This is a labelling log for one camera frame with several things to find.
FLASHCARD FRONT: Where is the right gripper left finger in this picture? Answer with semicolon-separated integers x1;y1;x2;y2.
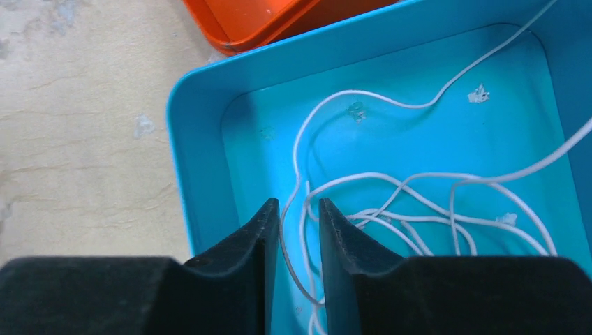
1;198;279;334

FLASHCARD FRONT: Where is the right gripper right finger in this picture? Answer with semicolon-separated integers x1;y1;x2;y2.
319;198;591;334

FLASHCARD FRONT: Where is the light blue plastic tray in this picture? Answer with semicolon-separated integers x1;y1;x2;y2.
167;0;592;335

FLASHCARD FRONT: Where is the orange plastic tray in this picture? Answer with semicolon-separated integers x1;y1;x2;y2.
183;0;396;56

